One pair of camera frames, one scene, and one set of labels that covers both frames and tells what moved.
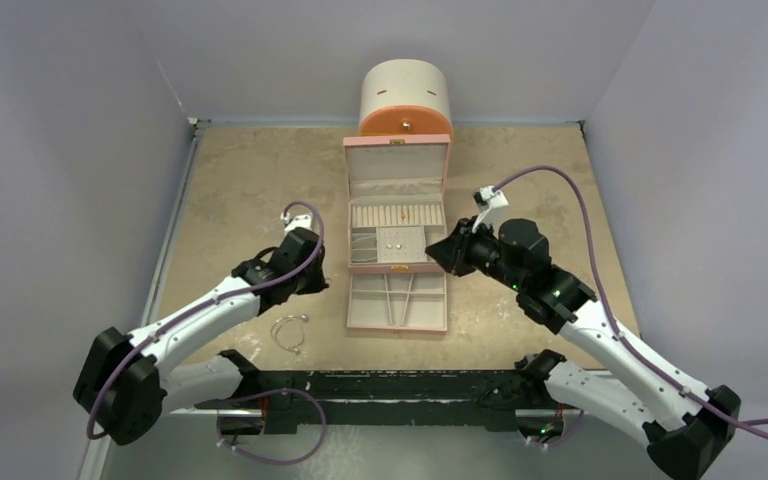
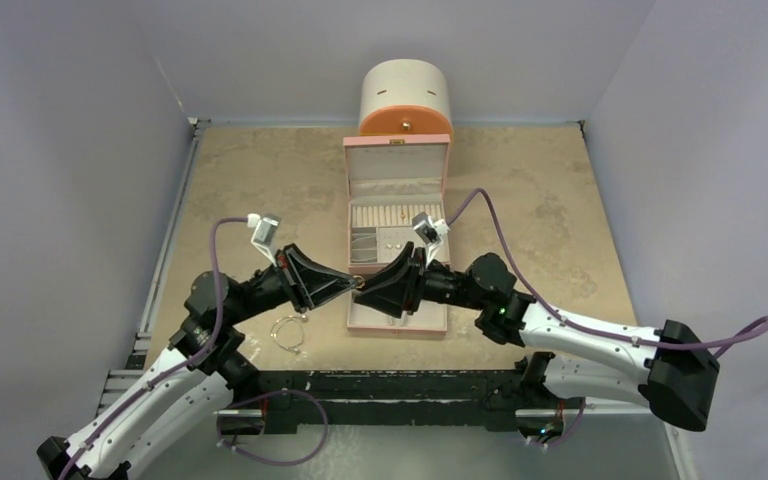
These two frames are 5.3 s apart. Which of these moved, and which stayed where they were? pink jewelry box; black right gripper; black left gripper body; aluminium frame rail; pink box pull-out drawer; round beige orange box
Moved: black left gripper body; black right gripper
Stayed: round beige orange box; pink box pull-out drawer; pink jewelry box; aluminium frame rail
